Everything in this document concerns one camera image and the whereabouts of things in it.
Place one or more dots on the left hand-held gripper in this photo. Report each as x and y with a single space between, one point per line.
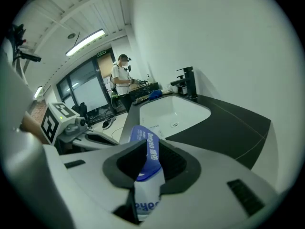
56 123

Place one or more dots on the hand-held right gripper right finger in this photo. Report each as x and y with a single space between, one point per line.
209 190

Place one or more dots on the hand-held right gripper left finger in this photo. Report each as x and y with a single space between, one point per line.
90 175

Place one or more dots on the white blue printed packet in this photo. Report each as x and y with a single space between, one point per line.
147 199

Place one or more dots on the person's left forearm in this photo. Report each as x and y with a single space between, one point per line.
28 129

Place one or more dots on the black white floor device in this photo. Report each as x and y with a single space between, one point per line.
108 122

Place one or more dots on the black office chair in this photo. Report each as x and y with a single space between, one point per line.
79 110

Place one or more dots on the black framed glass door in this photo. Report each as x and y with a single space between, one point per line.
88 89

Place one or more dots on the black vanity counter cabinet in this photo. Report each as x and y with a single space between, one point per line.
233 132

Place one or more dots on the black side table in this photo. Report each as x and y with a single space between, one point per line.
145 88

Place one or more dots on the short ceiling light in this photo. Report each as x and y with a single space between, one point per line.
38 92

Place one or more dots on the blue cloth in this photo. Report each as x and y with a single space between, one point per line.
155 94

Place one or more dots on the white sink basin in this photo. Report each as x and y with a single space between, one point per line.
166 111

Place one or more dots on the green exit sign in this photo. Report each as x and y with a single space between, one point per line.
101 53

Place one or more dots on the white mug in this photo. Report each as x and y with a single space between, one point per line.
172 88

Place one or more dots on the long ceiling light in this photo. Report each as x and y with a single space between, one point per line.
85 42

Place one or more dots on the small black white box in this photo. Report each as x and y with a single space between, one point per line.
182 89

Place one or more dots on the black faucet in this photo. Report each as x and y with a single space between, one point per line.
190 82

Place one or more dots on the black head camera rig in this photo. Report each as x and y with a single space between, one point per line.
22 46

